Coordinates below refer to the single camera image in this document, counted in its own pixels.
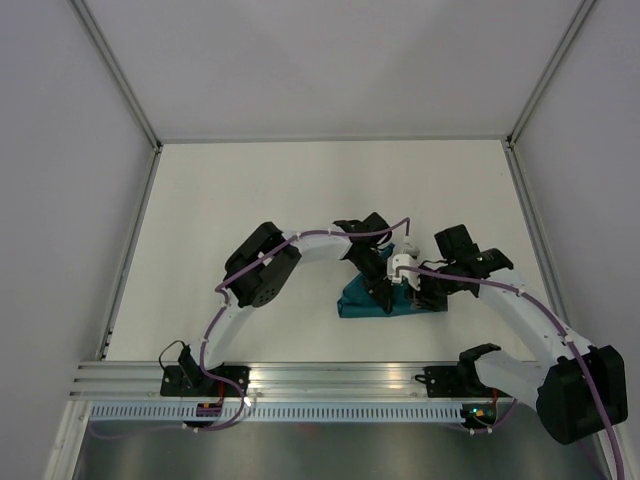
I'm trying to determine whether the aluminium mounting rail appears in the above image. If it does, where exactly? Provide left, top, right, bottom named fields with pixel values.
left=69, top=362, right=616, bottom=401

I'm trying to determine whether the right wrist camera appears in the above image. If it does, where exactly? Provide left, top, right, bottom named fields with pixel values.
left=387, top=253, right=420, bottom=291

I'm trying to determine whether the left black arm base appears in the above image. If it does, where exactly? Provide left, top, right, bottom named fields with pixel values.
left=160, top=365, right=250, bottom=398

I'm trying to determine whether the left aluminium frame post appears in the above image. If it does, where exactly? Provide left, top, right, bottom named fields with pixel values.
left=68, top=0, right=162, bottom=152

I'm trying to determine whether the teal cloth napkin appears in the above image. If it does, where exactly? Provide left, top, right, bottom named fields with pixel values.
left=337, top=243, right=448, bottom=319

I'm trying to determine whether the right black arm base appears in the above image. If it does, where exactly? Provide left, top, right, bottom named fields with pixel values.
left=413, top=364, right=511, bottom=400

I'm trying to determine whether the aluminium frame post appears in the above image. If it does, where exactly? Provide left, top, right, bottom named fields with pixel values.
left=68, top=0, right=162, bottom=152
left=503, top=0, right=599, bottom=149

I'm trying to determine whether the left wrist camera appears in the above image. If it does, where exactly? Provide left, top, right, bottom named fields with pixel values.
left=400, top=235, right=420, bottom=259

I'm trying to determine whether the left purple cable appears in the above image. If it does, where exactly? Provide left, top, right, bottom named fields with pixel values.
left=89, top=217, right=412, bottom=441

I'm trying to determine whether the right aluminium frame post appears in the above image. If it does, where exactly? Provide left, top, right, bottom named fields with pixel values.
left=503, top=0, right=599, bottom=149

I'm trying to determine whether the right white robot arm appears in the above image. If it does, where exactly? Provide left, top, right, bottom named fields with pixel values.
left=387, top=225, right=628, bottom=445

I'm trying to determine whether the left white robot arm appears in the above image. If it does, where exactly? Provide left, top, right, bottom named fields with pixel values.
left=178, top=213, right=410, bottom=396

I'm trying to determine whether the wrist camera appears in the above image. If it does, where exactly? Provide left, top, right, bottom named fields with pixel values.
left=387, top=253, right=420, bottom=291
left=400, top=235, right=420, bottom=259

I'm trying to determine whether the white slotted cable duct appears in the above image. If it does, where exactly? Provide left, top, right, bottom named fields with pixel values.
left=90, top=401, right=463, bottom=423

